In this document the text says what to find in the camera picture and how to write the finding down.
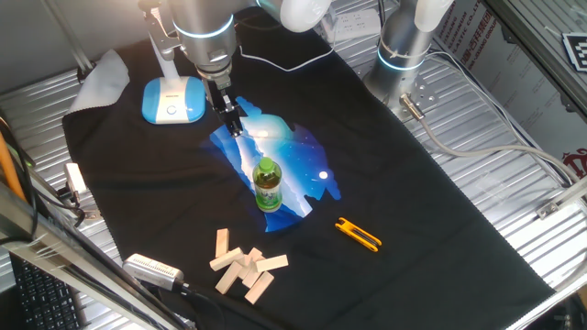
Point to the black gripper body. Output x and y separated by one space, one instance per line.
220 94

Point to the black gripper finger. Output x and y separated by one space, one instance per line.
238 120
230 123

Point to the blue and white plate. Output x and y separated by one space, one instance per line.
172 103

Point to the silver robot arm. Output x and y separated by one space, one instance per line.
206 27

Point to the green tea bottle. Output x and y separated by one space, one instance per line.
267 185

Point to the wooden block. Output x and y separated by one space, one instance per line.
228 278
251 255
251 276
222 242
259 288
272 263
226 259

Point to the white cloth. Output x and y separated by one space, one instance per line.
101 80

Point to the white power strip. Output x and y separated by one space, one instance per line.
355 23

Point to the yellow black folding tool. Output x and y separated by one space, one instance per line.
355 233

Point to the black cloth with blue print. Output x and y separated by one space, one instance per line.
403 238

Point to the orange pole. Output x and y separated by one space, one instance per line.
9 169

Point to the black keyboard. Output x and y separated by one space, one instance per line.
41 293

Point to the cardboard box with red print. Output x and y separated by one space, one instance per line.
518 82

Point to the black white marker tag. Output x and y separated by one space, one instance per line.
577 51

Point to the aluminium frame post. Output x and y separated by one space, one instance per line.
69 39

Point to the silver depth camera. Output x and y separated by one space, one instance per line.
149 270

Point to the metal camera clamp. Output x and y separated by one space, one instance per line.
75 204

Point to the aluminium frame beam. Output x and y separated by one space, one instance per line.
69 256

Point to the metal corner bracket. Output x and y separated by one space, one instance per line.
561 201

